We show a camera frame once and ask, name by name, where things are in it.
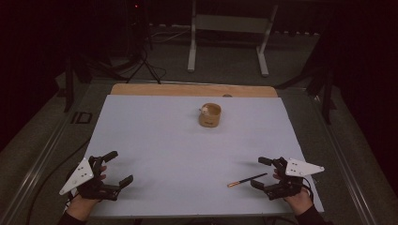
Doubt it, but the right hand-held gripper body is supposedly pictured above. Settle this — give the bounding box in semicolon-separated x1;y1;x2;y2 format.
265;157;326;202

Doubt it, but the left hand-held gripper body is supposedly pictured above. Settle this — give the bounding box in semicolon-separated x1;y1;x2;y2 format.
59;155;122;202

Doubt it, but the person's left hand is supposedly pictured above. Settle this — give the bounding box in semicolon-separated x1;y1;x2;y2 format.
65;165;108;221

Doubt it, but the person's right hand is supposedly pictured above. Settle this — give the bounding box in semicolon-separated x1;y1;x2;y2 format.
272;168;314;217

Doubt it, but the black pencil with orange end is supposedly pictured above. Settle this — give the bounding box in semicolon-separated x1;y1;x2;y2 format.
227;172;268;188

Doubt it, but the white table mat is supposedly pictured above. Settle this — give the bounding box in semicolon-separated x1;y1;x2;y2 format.
84;95;325;218

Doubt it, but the round wooden cup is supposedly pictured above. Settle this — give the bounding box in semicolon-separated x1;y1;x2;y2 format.
198;102;222;128

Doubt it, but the black stand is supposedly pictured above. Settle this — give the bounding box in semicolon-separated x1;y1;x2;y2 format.
274;60;338;126

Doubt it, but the black tripod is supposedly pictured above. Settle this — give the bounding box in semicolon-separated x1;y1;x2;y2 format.
126;0;162;85

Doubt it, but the wooden table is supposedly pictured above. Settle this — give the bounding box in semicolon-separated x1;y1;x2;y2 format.
110;82;279;98

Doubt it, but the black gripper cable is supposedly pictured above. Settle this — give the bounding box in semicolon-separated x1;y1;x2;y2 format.
300;175;315;202

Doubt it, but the black floor cable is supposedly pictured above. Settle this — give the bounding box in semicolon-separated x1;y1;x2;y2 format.
25;137;92;225

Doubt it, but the metal floor rail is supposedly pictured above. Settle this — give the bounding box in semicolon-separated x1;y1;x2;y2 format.
308;93;381;225
0;82;95;225

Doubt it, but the white metal stand frame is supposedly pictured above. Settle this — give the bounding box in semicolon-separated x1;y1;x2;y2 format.
187;0;280;78

